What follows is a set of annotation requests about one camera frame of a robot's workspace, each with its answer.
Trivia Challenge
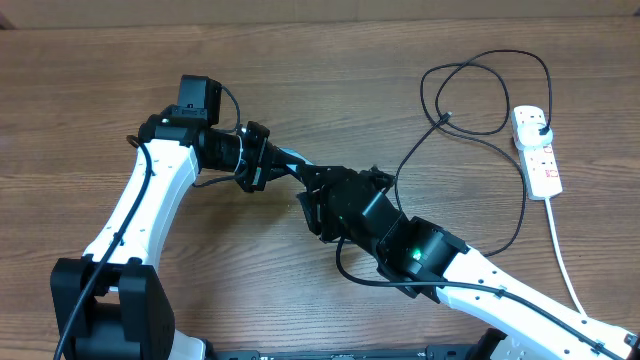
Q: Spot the Galaxy smartphone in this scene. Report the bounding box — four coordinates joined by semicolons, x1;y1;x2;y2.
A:
280;148;314;165

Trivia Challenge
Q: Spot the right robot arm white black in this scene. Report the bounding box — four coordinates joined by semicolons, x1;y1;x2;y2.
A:
295;164;639;359

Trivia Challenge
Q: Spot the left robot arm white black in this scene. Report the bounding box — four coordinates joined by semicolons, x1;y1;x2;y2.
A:
50;75;308;360

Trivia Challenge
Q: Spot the white USB charger plug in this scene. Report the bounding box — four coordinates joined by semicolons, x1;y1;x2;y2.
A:
514;123;553;151

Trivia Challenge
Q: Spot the white power strip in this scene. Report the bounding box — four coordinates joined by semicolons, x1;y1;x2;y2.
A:
510;105;563;200

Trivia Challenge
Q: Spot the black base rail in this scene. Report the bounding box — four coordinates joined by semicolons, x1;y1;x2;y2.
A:
206;344;492;360

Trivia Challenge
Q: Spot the white power strip cord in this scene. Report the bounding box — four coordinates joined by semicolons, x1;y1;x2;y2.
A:
543;197;591;317

